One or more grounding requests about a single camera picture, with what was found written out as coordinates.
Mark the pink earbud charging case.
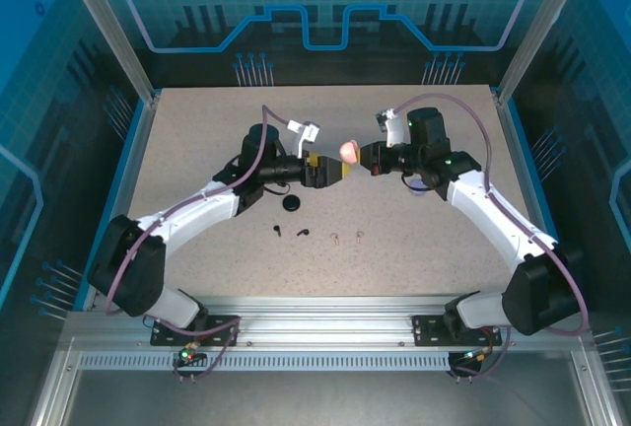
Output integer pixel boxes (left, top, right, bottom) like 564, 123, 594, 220
338, 138, 360, 164

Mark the purple earbud charging case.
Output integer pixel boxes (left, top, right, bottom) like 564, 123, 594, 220
408, 177, 433, 199

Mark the grey metal panel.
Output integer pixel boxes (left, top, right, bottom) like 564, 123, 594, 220
29, 336, 617, 426

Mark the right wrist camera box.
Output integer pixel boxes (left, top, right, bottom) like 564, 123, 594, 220
375, 108, 411, 149

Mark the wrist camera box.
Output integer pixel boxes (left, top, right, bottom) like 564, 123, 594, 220
284, 118, 322, 159
375, 108, 411, 149

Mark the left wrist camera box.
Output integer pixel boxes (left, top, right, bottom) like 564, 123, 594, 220
284, 118, 322, 159

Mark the aluminium table side rail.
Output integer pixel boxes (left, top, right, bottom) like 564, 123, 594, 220
492, 92, 588, 312
71, 92, 163, 312

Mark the aluminium frame post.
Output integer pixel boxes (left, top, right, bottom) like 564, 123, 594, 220
492, 0, 597, 107
52, 0, 163, 107

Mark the aluminium mounting rail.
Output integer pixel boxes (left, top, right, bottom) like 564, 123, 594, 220
63, 295, 591, 351

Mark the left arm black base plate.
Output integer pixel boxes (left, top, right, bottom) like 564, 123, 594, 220
150, 315, 242, 347

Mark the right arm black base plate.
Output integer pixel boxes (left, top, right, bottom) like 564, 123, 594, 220
411, 315, 503, 347

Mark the slotted grey cable duct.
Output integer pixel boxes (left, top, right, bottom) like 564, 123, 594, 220
77, 352, 453, 373

